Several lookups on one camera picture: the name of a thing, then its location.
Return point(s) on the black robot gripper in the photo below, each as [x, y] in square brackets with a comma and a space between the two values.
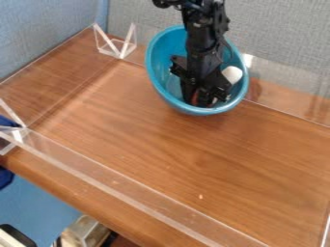
[192, 69]

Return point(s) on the brown white toy mushroom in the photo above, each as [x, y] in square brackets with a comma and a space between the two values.
[233, 74]

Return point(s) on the blue ceramic bowl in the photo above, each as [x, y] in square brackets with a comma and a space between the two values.
[169, 43]

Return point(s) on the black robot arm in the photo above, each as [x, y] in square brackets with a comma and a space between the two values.
[207, 23]

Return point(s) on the clear acrylic back barrier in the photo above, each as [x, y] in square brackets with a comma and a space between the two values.
[280, 88]

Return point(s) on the clear acrylic barrier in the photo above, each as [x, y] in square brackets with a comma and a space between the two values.
[136, 195]
[280, 88]

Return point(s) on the clear acrylic front barrier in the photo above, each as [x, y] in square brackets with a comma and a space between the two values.
[136, 195]

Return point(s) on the black white object bottom left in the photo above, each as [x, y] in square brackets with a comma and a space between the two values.
[13, 238]

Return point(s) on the clear acrylic corner bracket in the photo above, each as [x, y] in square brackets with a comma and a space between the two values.
[116, 47]

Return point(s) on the clear acrylic left bracket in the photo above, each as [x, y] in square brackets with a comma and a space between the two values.
[13, 128]

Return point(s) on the grey metal frame below table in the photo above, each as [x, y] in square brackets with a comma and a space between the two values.
[85, 233]

